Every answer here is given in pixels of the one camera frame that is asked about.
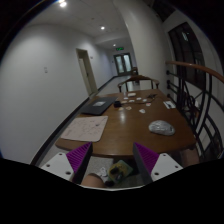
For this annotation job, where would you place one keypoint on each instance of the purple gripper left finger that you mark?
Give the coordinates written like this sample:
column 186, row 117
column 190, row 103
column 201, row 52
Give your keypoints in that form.
column 70, row 166

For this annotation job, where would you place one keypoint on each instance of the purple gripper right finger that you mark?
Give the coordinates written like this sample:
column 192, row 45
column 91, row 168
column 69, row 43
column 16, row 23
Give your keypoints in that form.
column 153, row 166

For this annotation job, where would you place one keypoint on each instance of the green yellow shoe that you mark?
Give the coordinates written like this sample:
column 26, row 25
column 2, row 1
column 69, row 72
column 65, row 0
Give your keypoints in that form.
column 119, row 171

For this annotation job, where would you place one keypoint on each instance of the dark closed laptop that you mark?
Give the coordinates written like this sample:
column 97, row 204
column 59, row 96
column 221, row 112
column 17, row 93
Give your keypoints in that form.
column 98, row 106

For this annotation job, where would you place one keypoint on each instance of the white booklet on table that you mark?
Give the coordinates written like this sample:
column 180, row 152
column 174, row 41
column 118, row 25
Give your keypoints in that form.
column 169, row 105

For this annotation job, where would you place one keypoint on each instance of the small black box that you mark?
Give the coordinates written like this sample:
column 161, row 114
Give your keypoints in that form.
column 117, row 104

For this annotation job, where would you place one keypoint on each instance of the white card on table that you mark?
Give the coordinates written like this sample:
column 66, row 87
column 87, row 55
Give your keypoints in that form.
column 131, row 94

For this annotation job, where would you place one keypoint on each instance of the wooden armchair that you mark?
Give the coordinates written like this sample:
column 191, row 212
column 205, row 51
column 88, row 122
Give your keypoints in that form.
column 137, row 79

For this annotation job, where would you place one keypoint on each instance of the curved wooden stair railing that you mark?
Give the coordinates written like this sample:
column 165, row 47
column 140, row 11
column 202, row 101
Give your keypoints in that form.
column 198, row 93

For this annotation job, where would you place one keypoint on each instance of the double glass exit door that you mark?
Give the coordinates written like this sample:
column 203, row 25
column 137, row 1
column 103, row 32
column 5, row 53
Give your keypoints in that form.
column 123, row 64

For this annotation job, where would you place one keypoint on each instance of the beige side door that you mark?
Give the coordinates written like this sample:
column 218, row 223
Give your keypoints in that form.
column 86, row 71

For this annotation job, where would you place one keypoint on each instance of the green exit sign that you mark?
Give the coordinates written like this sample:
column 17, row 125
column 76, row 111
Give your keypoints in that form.
column 119, row 48

